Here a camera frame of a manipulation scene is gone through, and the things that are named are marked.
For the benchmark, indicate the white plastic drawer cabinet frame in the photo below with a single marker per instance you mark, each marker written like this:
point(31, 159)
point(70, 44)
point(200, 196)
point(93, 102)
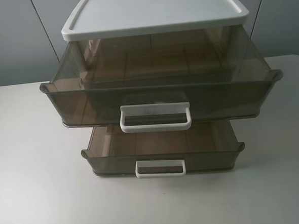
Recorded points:
point(121, 27)

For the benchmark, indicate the smoky transparent drawer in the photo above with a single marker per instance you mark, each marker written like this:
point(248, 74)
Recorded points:
point(204, 147)
point(205, 74)

